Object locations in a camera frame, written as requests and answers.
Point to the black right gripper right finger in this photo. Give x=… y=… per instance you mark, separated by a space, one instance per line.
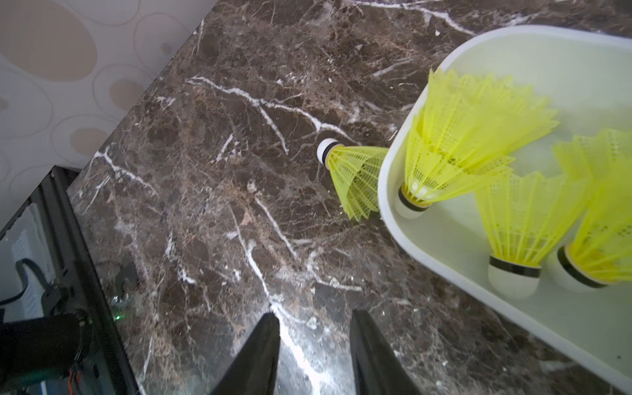
x=376 y=368

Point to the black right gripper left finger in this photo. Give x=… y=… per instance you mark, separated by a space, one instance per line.
x=254 y=370

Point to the green shuttlecock group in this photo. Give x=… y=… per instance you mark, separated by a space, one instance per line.
x=462 y=138
x=355 y=172

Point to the white storage box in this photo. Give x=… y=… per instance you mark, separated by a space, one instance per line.
x=587 y=79

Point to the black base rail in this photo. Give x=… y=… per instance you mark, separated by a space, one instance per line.
x=46 y=270

